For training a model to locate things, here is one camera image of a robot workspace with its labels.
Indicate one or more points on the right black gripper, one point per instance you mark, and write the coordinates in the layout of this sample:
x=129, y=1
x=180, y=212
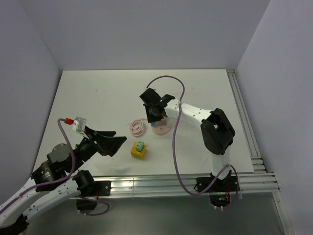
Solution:
x=150, y=118

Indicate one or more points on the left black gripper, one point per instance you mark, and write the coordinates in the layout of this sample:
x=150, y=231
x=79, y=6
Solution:
x=105, y=143

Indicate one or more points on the pink round power strip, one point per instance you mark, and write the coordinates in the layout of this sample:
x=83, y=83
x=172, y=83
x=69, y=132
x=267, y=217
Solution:
x=161, y=128

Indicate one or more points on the green plug adapter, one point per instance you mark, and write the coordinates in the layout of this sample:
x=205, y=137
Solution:
x=139, y=146

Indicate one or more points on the yellow cube socket adapter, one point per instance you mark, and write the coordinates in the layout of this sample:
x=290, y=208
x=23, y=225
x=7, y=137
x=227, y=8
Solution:
x=138, y=154

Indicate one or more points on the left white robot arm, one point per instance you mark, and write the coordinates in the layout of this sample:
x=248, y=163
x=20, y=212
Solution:
x=58, y=179

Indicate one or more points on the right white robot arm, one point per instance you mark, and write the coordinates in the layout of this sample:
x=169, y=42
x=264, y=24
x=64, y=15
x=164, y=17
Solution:
x=216, y=129

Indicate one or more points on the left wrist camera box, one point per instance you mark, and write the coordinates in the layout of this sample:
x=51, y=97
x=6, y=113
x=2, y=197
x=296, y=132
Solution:
x=79, y=125

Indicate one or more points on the aluminium front rail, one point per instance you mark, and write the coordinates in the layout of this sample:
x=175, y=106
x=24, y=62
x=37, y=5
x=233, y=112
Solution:
x=169, y=186

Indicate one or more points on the aluminium rail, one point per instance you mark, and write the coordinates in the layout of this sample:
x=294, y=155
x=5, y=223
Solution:
x=257, y=160
x=169, y=186

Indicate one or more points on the aluminium right rail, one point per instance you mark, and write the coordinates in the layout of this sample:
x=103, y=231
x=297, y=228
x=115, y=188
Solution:
x=257, y=160

